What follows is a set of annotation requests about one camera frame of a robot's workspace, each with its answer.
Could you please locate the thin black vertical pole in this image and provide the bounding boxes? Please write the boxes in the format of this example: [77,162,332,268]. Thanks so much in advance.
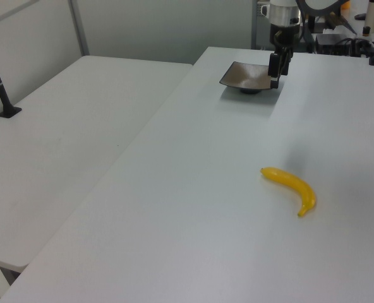
[306,15,317,53]

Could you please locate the white side table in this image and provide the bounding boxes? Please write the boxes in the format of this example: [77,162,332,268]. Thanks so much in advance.
[0,55,195,273]

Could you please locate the cream cylinder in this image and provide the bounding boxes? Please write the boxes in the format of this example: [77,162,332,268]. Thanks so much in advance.
[364,0,374,33]

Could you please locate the brown square ceramic plate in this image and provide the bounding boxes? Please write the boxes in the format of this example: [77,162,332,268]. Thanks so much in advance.
[219,61,284,96]

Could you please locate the black electronics box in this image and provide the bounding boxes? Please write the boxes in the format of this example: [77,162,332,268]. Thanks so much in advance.
[315,32,349,55]

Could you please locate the black cable bundle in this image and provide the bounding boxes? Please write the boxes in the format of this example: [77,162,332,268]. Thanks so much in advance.
[347,37,374,57]

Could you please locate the yellow banana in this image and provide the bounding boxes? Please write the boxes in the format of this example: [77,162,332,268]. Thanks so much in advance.
[260,166,318,218]

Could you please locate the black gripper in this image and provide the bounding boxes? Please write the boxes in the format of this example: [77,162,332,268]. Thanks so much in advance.
[267,23,302,90]

